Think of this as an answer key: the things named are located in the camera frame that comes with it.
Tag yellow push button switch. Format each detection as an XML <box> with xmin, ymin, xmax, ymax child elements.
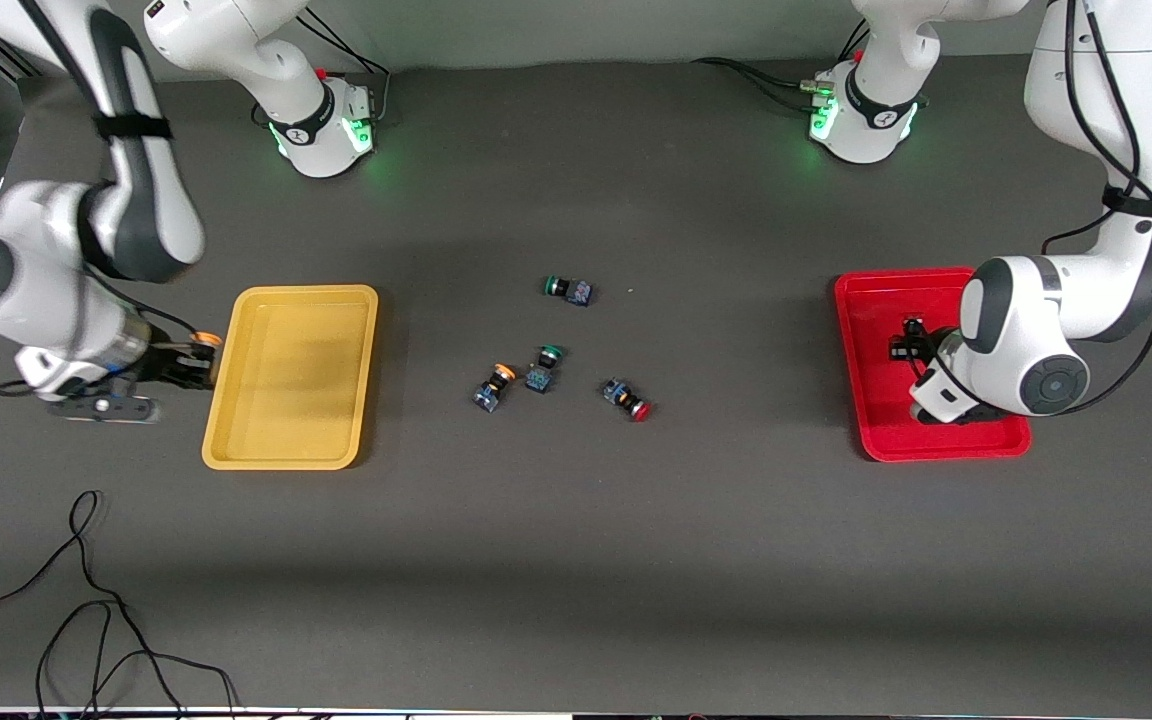
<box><xmin>471</xmin><ymin>363</ymin><xmax>518</xmax><ymax>413</ymax></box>
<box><xmin>184</xmin><ymin>330</ymin><xmax>223</xmax><ymax>386</ymax></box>

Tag red plastic tray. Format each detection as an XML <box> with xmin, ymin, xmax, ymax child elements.
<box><xmin>833</xmin><ymin>267</ymin><xmax>1033</xmax><ymax>463</ymax></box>

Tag yellow plastic tray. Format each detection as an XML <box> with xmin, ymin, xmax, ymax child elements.
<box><xmin>201</xmin><ymin>284</ymin><xmax>380</xmax><ymax>471</ymax></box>

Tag dark grey table cloth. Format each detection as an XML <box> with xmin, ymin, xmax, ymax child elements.
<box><xmin>0</xmin><ymin>45</ymin><xmax>1152</xmax><ymax>713</ymax></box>

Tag thin black loose cable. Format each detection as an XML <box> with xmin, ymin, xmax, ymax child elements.
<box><xmin>0</xmin><ymin>490</ymin><xmax>240</xmax><ymax>716</ymax></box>

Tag black left base cables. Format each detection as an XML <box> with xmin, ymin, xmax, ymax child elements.
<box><xmin>693</xmin><ymin>20</ymin><xmax>872</xmax><ymax>113</ymax></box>

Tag black base cables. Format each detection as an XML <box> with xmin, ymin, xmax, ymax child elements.
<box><xmin>254</xmin><ymin>10</ymin><xmax>392</xmax><ymax>129</ymax></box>
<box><xmin>693</xmin><ymin>20</ymin><xmax>872</xmax><ymax>113</ymax></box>

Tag green push button switch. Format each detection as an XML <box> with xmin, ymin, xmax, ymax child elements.
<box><xmin>543</xmin><ymin>274</ymin><xmax>594</xmax><ymax>308</ymax></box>
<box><xmin>524</xmin><ymin>344</ymin><xmax>566</xmax><ymax>394</ymax></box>

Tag black right base cables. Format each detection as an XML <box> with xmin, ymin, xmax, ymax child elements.
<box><xmin>254</xmin><ymin>10</ymin><xmax>392</xmax><ymax>129</ymax></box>

